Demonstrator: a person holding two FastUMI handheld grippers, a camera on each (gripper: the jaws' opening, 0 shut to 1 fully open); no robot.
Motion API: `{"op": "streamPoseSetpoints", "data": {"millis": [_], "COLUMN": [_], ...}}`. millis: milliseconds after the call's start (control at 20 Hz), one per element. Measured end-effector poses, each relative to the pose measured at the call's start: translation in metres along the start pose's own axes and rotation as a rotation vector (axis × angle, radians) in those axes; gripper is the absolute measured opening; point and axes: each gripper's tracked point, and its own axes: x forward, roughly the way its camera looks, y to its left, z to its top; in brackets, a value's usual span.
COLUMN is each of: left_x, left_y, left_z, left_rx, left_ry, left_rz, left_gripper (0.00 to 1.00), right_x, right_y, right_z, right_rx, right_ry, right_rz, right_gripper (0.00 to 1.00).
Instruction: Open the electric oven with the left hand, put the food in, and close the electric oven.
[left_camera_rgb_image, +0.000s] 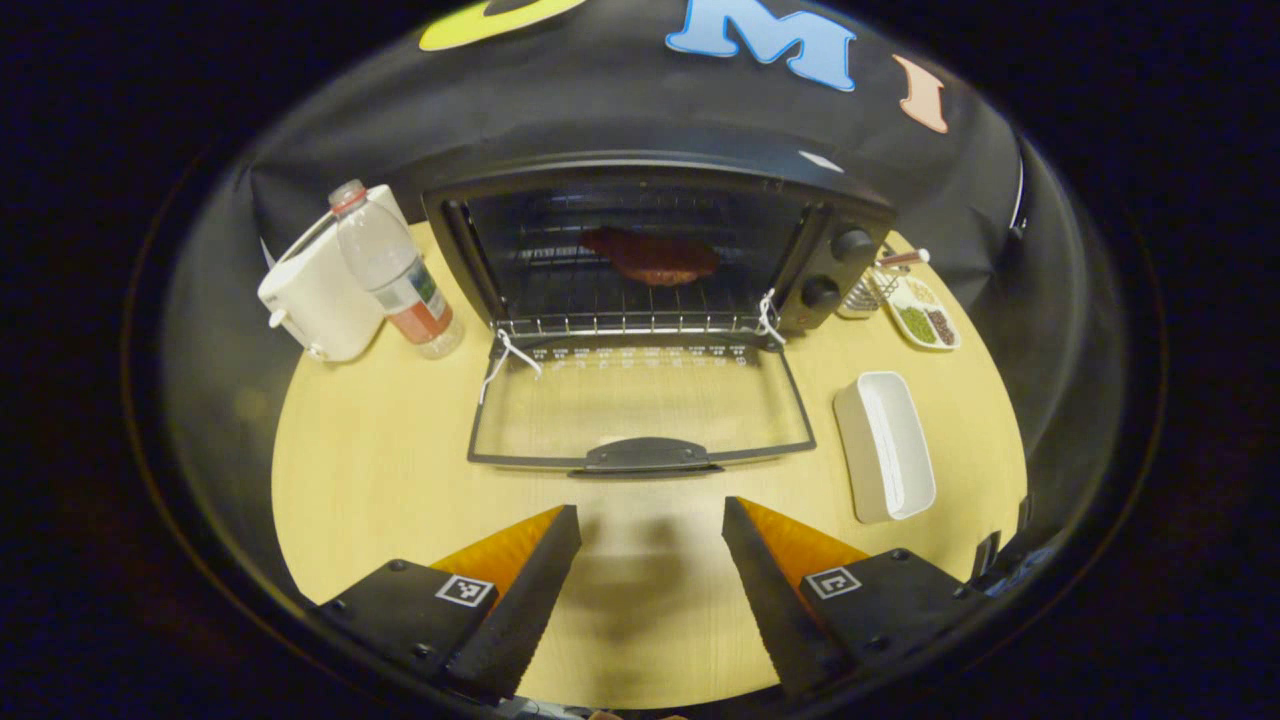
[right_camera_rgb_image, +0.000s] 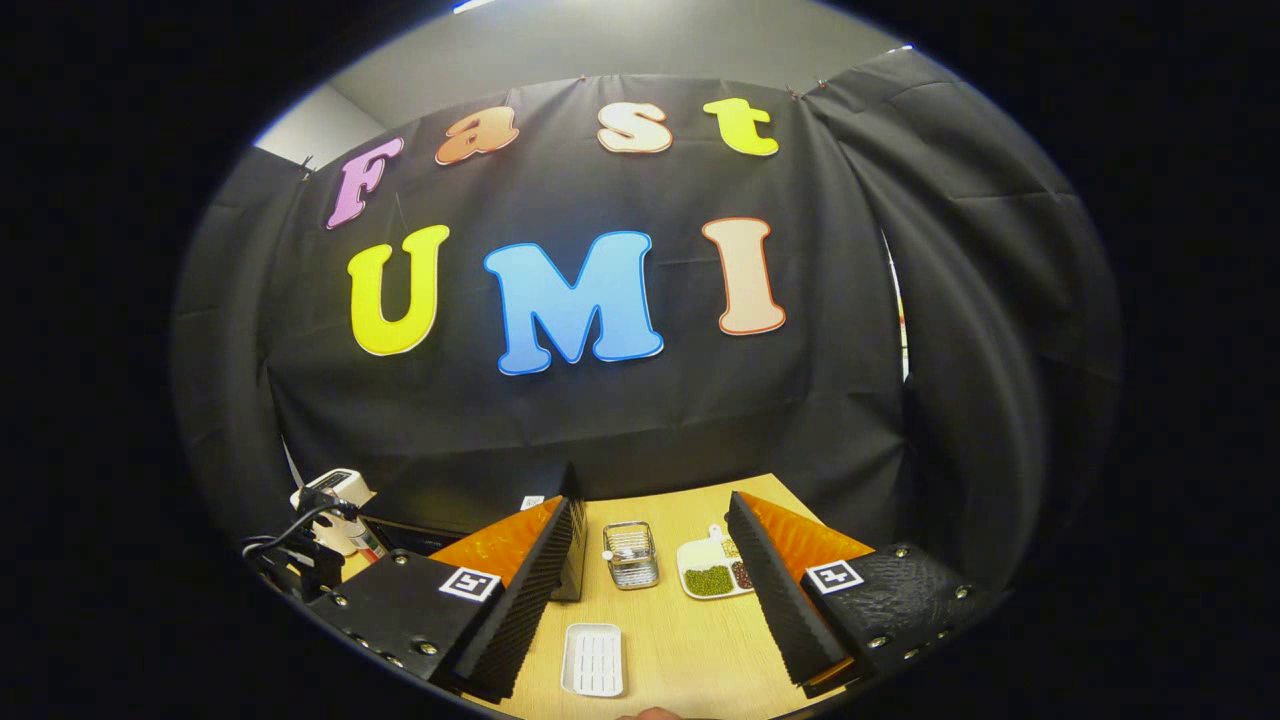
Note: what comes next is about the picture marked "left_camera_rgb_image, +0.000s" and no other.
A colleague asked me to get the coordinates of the white string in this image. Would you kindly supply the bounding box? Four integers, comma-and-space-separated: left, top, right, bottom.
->
756, 289, 788, 347
478, 329, 544, 403

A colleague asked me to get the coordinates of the metal wire basket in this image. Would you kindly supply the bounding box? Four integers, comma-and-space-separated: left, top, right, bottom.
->
837, 265, 902, 322

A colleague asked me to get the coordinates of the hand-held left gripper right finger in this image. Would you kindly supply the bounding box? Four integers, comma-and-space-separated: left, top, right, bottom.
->
721, 496, 991, 701

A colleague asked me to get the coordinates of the white divided plate with beans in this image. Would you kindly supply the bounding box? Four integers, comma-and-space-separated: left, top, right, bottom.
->
884, 274, 964, 352

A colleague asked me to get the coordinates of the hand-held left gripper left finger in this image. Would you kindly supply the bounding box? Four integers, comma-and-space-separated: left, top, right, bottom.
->
315, 504, 583, 703

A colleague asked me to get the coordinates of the white toaster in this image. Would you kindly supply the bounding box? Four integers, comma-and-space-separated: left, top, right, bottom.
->
257, 185, 412, 364

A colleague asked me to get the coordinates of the brown meat steak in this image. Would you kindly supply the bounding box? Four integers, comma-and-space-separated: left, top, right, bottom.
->
579, 226, 722, 289

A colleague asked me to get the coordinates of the white rectangular tray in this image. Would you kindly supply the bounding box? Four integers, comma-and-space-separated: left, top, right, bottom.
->
832, 371, 939, 526

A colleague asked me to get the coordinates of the metal wire oven rack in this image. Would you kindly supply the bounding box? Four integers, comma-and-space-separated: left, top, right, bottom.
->
494, 270, 773, 338

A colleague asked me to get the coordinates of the clear plastic water bottle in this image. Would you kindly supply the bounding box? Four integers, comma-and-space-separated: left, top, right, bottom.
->
327, 179, 467, 360

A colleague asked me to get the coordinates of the black backdrop cloth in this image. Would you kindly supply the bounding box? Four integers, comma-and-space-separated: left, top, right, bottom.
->
165, 0, 1121, 561

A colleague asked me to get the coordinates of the black electric oven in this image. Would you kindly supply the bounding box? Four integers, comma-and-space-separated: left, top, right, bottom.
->
421, 150, 898, 480

